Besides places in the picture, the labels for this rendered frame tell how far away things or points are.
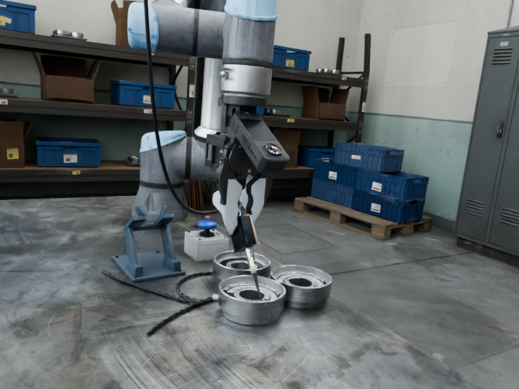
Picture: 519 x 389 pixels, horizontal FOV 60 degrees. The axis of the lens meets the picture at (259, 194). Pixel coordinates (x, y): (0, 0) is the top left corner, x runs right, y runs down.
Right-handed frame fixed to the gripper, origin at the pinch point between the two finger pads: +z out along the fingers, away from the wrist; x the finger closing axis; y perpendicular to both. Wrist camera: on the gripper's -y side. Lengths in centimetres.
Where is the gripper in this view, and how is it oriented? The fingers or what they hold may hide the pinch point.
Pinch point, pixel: (242, 226)
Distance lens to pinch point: 71.5
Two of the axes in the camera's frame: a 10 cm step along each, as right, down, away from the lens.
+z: -0.8, 9.8, 2.0
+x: -8.3, 0.4, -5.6
